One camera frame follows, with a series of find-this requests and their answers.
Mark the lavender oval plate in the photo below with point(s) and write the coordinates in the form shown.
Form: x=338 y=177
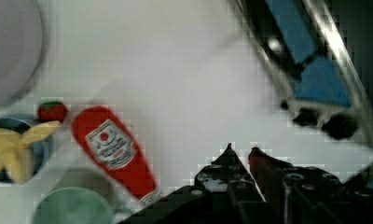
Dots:
x=21 y=39

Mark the red ketchup bottle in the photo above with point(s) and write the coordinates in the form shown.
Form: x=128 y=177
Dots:
x=109 y=143

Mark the peeled toy banana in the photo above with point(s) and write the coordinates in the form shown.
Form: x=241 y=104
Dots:
x=16 y=156

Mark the blue bowl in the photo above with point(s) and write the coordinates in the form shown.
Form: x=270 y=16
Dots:
x=40 y=149

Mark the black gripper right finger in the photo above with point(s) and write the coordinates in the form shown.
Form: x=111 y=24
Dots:
x=268 y=173

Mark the green mug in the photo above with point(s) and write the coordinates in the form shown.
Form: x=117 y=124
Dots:
x=73 y=205

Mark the toy strawberry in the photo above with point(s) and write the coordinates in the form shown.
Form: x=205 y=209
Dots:
x=50 y=111

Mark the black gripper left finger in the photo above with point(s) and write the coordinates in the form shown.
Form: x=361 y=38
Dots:
x=225 y=170

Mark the black toaster oven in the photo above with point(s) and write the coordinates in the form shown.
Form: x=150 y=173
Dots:
x=320 y=56

